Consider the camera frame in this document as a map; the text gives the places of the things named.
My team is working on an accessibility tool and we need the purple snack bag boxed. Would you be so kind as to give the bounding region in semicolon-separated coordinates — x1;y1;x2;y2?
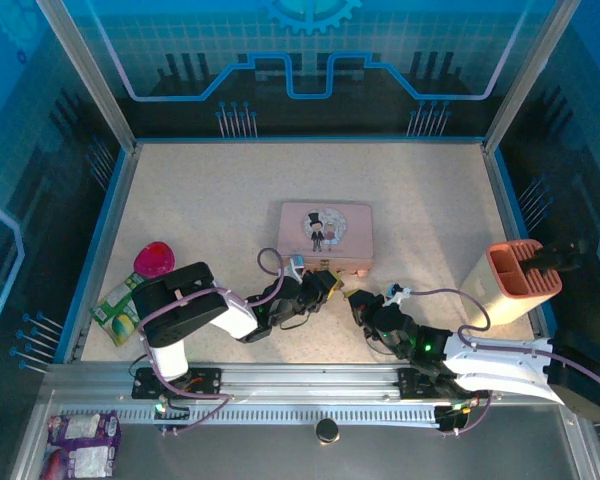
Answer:
39;410;123;480

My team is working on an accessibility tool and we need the orange and cream knife block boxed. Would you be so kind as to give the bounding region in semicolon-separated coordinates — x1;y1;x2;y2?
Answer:
460;238;564;329

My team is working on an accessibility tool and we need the pink lidded cup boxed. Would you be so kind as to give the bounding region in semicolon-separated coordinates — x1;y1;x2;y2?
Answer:
133;241;176;276

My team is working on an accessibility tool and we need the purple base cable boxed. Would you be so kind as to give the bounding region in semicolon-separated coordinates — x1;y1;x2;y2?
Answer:
437;389;496;436
154;388;228;437

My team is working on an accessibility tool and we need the aluminium frame post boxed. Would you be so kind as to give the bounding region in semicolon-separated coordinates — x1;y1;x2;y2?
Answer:
34;0;140;154
483;0;581;154

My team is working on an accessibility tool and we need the green snack bag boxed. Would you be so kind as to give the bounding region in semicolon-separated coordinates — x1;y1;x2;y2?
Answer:
89;272;149;349

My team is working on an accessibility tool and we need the black round knob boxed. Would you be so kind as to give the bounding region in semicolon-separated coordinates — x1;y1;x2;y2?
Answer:
315;418;341;444

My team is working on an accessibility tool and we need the pink tin box couple print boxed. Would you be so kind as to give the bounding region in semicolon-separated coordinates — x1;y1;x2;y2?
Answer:
275;201;375;278

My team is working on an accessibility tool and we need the black knife handle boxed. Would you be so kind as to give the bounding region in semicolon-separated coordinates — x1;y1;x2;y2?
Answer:
522;237;589;279

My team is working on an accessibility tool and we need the slotted cable duct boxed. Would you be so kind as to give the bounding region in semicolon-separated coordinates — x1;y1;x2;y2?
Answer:
59;407;444;427

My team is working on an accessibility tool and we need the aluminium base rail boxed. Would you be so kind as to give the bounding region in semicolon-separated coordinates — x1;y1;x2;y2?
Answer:
47;363;481;407

